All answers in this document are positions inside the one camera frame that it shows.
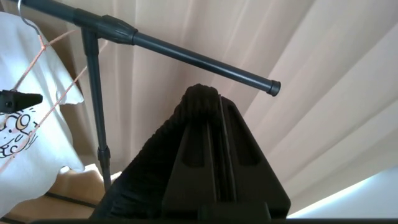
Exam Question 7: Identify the white printed t-shirt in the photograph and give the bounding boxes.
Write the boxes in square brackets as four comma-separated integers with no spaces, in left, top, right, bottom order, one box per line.
[0,11,86,218]

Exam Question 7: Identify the black clothes rack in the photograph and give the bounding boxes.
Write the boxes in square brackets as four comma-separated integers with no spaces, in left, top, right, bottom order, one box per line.
[18,0,282,210]

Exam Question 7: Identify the black garment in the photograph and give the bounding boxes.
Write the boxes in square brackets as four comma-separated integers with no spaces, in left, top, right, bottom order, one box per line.
[90,83,222,219]

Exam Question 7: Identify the pink clothes hanger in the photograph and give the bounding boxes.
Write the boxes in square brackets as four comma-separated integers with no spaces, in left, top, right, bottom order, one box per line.
[0,0,109,175]

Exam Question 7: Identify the beige curtain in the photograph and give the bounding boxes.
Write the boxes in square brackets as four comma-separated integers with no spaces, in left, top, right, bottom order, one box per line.
[0,0,398,215]

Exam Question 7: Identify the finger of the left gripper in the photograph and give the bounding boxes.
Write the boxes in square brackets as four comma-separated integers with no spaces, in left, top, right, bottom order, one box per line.
[0,90,44,114]

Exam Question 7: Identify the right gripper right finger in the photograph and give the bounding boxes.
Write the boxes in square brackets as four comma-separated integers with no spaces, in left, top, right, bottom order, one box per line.
[219,96,292,218]

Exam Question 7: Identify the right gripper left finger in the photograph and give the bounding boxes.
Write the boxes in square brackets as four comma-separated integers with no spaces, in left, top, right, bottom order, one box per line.
[161,121,218,218]

